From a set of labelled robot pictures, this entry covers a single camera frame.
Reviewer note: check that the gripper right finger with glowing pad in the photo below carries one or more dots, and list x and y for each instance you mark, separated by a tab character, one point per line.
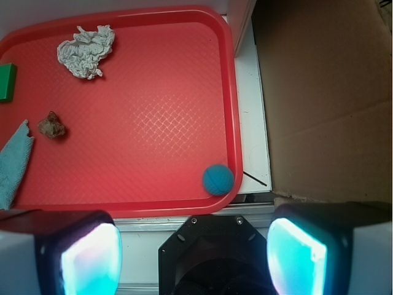
331	248

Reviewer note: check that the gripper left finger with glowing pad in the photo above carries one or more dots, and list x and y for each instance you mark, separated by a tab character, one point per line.
59	252

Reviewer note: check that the brown rock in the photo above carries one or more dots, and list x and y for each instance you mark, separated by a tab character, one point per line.
51	127

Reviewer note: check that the light blue cloth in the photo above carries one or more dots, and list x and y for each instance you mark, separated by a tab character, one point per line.
14	160

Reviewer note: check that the blue ball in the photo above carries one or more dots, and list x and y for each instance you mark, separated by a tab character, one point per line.
218	180

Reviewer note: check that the red plastic tray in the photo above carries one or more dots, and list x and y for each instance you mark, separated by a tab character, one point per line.
139	138

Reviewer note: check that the green block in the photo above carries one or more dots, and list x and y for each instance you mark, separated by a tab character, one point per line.
7	80

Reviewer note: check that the brown cardboard box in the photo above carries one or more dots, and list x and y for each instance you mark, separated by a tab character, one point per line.
326	69

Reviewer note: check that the crumpled white paper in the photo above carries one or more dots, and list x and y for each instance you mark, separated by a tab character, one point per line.
81	55

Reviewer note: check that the black octagonal mount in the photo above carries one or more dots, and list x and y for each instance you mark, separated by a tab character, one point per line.
213	254

